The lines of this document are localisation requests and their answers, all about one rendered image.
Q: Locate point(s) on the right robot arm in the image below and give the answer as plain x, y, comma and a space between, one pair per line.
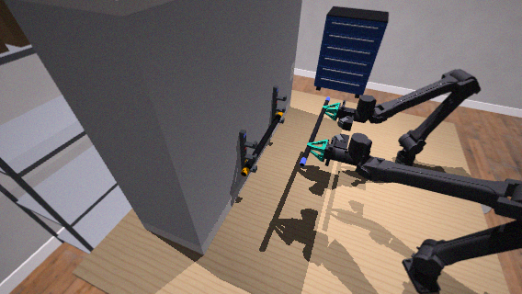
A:
414, 141

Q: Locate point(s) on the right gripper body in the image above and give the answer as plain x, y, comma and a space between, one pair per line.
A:
341, 110

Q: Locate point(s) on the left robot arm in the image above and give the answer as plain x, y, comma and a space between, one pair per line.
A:
424, 269

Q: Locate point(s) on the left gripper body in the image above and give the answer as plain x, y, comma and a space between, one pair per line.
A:
337, 154

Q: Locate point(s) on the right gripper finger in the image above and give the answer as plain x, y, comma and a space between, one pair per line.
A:
332, 108
329, 115

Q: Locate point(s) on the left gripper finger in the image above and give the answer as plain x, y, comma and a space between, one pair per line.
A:
318, 156
319, 149

